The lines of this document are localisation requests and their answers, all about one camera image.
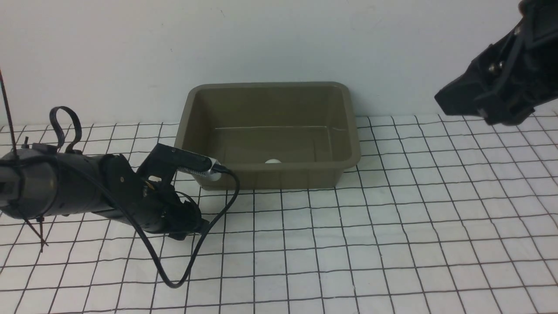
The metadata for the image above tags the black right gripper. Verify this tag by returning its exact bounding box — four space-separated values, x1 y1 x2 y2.
434 0 558 126

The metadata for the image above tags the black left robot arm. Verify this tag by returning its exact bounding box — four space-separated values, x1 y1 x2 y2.
1 143 210 240

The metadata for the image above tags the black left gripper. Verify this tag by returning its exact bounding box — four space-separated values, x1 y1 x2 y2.
99 154 210 241

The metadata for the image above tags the white black grid tablecloth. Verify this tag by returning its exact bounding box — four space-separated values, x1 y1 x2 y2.
0 111 558 314

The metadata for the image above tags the black camera cable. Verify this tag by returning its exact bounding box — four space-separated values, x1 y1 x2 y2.
0 106 241 289

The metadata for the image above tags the olive green plastic bin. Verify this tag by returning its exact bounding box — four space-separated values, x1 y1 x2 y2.
174 82 361 190

